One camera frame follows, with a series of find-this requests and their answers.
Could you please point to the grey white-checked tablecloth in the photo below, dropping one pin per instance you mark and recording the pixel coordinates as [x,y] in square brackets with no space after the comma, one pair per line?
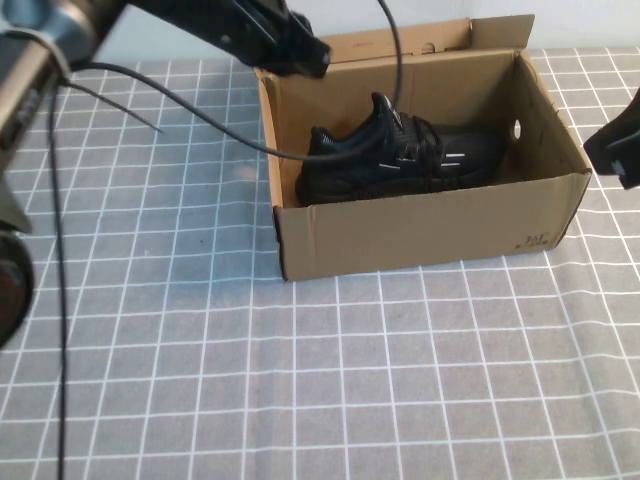
[200,350]

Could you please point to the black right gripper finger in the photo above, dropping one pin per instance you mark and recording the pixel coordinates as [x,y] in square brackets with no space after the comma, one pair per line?
[622,135]

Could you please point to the brown cardboard shoe box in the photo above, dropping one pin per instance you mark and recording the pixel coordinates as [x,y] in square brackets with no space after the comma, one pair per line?
[400,235]

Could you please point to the black sneaker with white dashes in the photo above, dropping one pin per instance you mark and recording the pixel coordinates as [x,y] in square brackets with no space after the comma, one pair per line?
[350,175]

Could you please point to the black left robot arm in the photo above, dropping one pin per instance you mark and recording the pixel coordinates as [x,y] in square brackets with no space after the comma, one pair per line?
[20,100]

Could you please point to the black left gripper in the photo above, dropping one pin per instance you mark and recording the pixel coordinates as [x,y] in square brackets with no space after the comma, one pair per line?
[240,30]

